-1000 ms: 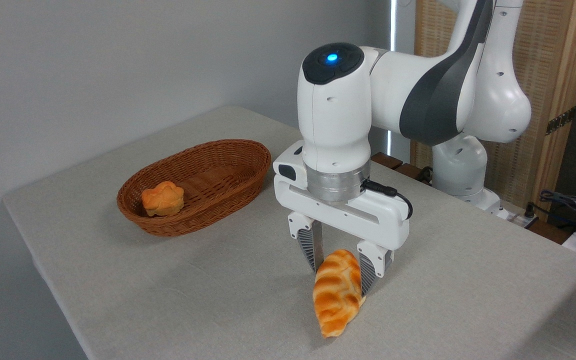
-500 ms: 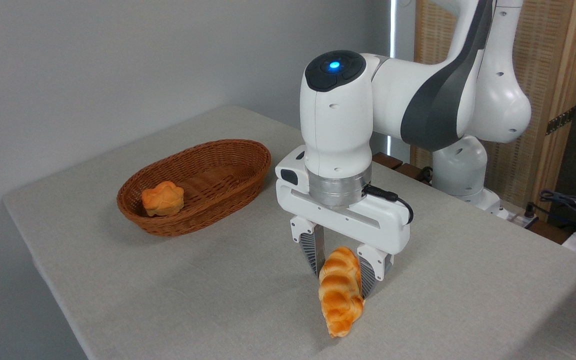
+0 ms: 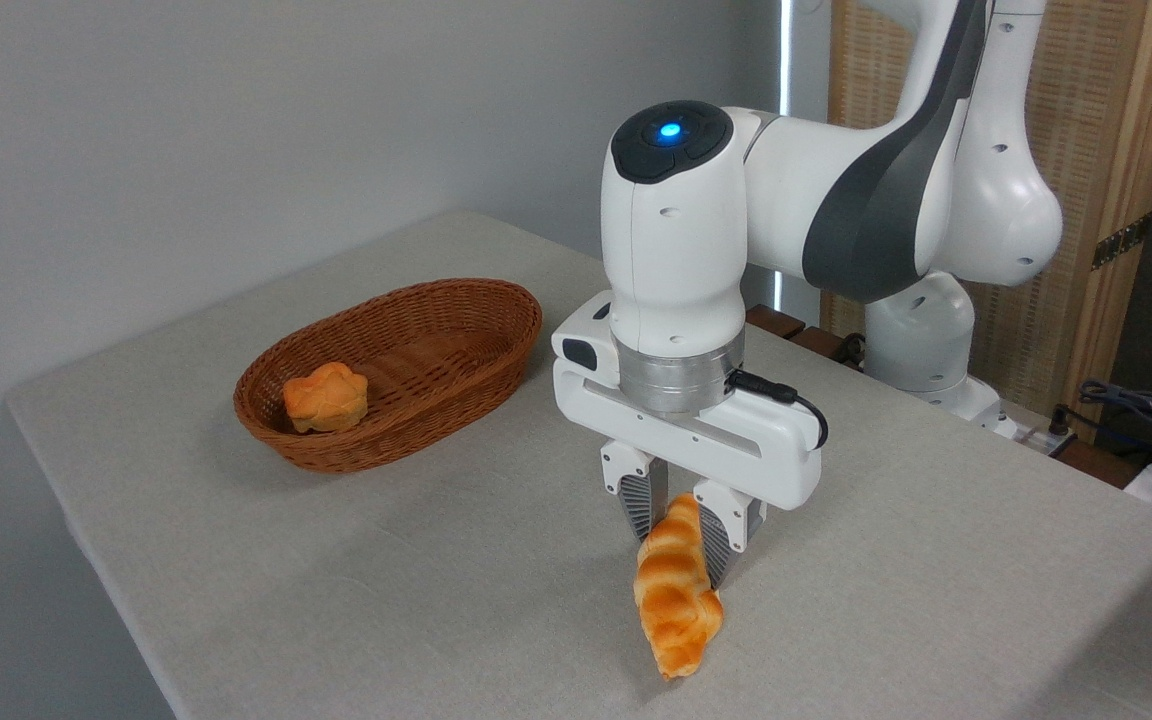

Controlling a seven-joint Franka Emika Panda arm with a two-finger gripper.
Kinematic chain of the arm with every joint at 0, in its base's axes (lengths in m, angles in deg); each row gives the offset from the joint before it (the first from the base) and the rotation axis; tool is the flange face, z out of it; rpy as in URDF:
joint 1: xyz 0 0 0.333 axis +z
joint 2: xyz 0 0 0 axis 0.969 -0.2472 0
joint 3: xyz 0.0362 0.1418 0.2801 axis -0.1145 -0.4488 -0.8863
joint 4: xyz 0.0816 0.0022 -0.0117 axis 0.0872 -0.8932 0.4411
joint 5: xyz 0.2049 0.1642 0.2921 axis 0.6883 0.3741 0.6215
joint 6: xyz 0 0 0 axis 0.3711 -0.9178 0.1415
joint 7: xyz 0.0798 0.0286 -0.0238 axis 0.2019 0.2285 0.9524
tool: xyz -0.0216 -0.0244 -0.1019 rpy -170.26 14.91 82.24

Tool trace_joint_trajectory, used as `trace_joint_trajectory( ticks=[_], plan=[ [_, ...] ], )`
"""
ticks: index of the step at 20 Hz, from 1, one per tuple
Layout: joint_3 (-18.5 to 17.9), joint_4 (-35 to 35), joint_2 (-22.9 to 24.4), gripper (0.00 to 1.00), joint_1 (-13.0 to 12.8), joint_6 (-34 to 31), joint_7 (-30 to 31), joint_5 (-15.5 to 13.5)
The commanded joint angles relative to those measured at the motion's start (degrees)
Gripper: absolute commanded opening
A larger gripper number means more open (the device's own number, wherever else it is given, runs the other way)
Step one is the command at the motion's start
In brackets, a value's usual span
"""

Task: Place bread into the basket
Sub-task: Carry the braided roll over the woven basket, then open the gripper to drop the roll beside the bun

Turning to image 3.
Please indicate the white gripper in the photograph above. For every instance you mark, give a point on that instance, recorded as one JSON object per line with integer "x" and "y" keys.
{"x": 756, "y": 450}

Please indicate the long braided bread loaf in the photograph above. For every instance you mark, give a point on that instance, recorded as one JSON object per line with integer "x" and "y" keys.
{"x": 676, "y": 600}

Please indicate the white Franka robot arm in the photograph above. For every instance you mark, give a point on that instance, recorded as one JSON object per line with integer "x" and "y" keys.
{"x": 676, "y": 250}

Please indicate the brown oval wicker basket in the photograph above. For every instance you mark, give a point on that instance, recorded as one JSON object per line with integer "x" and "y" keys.
{"x": 366, "y": 452}

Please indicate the small round orange bread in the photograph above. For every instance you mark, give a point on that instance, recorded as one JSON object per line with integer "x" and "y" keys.
{"x": 326, "y": 398}

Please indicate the white power strip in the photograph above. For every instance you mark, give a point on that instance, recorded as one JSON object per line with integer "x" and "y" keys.
{"x": 1034, "y": 436}

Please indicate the grey tablecloth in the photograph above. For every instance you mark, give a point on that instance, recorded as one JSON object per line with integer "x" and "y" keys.
{"x": 336, "y": 600}

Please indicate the bright vertical light strip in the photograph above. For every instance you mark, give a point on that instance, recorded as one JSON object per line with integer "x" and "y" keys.
{"x": 784, "y": 50}

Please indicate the metal screen hinge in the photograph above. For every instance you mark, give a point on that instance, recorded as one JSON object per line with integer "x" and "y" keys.
{"x": 1122, "y": 241}

